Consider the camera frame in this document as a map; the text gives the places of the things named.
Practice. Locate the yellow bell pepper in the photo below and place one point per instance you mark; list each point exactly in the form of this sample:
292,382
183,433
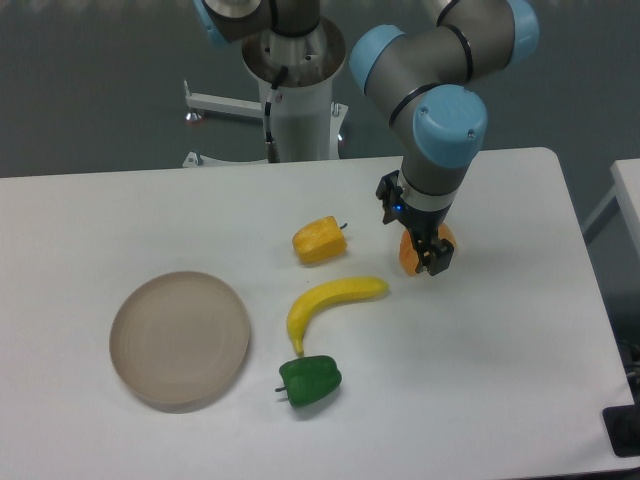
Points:
319,240

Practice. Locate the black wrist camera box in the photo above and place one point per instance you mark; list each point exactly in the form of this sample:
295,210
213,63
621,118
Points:
389,193

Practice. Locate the green bell pepper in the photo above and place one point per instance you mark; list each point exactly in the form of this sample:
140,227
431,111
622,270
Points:
307,380

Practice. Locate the orange fruit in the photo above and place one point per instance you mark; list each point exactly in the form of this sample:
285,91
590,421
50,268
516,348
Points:
408,257

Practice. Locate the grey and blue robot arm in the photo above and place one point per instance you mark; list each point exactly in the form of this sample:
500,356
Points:
418,83

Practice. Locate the black device at table edge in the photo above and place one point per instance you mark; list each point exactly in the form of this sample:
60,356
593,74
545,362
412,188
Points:
622,422

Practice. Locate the white side table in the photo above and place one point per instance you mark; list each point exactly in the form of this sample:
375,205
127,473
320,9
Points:
622,197

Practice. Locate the beige round plate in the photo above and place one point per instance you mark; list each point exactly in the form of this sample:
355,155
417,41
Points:
179,341

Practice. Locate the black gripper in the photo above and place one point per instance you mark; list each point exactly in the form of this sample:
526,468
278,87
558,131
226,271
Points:
423,229

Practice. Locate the yellow banana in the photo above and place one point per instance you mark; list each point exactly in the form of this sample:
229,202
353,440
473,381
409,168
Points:
328,295

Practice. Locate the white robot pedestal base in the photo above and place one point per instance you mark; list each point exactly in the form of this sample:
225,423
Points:
301,120

